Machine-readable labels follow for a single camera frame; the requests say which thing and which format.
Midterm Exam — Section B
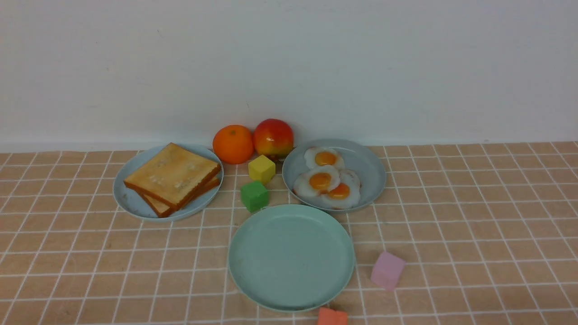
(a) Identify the orange red cube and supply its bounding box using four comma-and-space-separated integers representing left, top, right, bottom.
317, 308, 348, 325

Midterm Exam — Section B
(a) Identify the fried egg back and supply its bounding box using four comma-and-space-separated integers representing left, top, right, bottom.
304, 147, 345, 169

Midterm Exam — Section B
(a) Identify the blue plate left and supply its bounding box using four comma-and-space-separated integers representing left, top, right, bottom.
113, 144, 224, 222

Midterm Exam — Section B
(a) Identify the orange fruit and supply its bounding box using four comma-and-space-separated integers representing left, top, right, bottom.
212, 124, 254, 165

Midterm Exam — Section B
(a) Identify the toast slice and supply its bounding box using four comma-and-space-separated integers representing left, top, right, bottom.
123, 143, 221, 209
138, 177, 219, 218

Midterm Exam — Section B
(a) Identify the green cube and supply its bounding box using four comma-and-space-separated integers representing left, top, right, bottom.
240, 181, 269, 213

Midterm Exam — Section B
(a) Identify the blue plate with eggs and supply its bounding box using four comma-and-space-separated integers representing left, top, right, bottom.
282, 139, 387, 213

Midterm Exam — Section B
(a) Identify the red yellow apple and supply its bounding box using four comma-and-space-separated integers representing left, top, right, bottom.
252, 119, 294, 160

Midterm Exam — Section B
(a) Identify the yellow cube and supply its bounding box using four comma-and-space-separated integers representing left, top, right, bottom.
248, 155, 276, 185

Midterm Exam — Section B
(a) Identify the pink cube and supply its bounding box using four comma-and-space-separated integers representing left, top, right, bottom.
370, 251, 406, 291

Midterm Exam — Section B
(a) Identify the fried egg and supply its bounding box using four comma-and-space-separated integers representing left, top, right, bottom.
321, 169, 361, 209
304, 147, 345, 169
293, 165, 341, 197

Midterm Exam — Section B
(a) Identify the teal plate centre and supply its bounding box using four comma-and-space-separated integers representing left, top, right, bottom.
228, 205, 356, 313

